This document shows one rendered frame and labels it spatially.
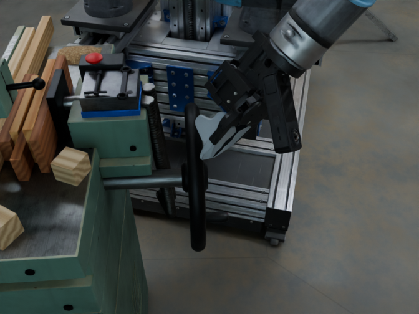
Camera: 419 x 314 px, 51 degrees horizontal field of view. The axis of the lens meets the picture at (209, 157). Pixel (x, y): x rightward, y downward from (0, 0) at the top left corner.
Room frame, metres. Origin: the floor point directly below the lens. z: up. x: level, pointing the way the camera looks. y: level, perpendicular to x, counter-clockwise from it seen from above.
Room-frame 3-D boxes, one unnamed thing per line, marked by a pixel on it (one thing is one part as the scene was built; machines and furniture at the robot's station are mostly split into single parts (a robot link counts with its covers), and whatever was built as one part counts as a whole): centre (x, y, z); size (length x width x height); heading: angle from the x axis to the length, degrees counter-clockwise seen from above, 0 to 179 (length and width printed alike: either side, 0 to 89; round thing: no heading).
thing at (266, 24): (1.20, -0.16, 0.87); 0.15 x 0.15 x 0.10
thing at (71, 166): (0.51, 0.23, 0.92); 0.04 x 0.04 x 0.04; 68
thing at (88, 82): (0.66, 0.18, 0.99); 0.13 x 0.11 x 0.06; 4
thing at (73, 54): (0.89, 0.30, 0.91); 0.10 x 0.07 x 0.02; 94
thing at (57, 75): (0.65, 0.24, 0.95); 0.09 x 0.07 x 0.09; 4
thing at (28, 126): (0.65, 0.30, 0.94); 0.22 x 0.02 x 0.08; 4
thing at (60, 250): (0.64, 0.27, 0.87); 0.61 x 0.30 x 0.06; 4
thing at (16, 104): (0.65, 0.35, 0.92); 0.21 x 0.02 x 0.04; 4
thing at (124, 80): (0.63, 0.15, 1.00); 0.10 x 0.02 x 0.01; 4
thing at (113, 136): (0.65, 0.18, 0.91); 0.15 x 0.14 x 0.09; 4
